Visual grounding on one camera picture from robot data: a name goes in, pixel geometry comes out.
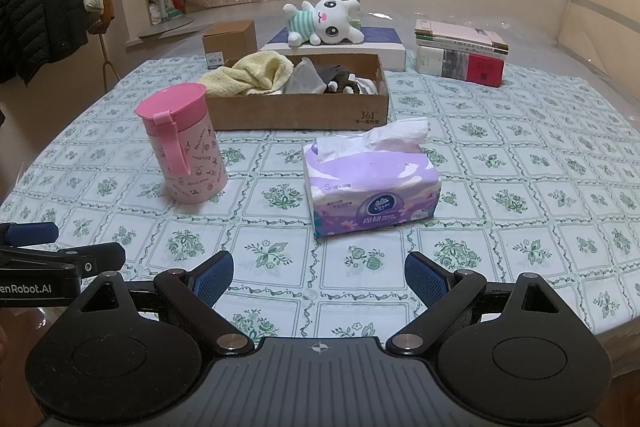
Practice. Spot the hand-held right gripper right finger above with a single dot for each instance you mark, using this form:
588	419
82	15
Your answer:
427	279

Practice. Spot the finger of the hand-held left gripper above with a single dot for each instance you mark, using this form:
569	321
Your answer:
30	234
97	257

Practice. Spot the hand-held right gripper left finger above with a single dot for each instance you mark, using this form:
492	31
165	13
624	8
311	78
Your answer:
215	279

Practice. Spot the purple tissue pack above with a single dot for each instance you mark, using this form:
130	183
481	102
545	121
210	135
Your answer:
370	177

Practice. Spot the pink lidded cup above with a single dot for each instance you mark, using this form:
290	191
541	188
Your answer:
185	142

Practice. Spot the yellow towel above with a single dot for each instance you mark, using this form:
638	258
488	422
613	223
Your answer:
250	72

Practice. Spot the translucent plastic bag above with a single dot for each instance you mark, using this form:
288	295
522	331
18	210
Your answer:
305	79

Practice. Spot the dark brown glove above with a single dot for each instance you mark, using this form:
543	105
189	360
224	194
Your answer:
335	71

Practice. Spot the green floral tablecloth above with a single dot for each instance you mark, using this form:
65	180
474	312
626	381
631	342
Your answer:
500	157

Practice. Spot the gold clothes rack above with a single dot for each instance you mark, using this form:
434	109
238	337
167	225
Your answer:
106	62

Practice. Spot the flat white and blue box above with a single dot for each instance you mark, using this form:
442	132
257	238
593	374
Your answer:
385	52

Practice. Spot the thin white book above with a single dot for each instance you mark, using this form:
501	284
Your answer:
470	46

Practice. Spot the small closed cardboard box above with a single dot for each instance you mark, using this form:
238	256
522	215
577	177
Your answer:
230	42

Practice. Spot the pink book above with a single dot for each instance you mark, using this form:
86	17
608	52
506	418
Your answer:
460	31

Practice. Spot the white rabbit plush toy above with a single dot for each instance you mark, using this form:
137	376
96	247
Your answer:
332	22

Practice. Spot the plastic-covered headboard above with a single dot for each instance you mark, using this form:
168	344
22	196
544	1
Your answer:
600	22

